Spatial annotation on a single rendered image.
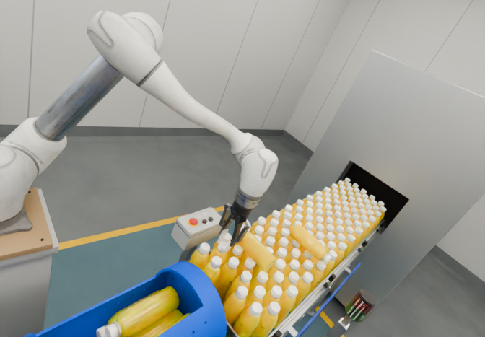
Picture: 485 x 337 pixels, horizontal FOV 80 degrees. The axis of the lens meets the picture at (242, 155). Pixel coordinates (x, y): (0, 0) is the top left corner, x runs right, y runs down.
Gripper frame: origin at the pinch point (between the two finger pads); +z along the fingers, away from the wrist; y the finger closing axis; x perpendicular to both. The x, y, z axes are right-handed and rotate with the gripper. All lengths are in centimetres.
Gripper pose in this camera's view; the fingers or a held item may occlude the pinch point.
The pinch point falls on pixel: (226, 240)
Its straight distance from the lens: 119.0
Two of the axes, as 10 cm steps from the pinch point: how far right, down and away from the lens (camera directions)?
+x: 6.4, -1.1, 7.6
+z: -3.7, 8.2, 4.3
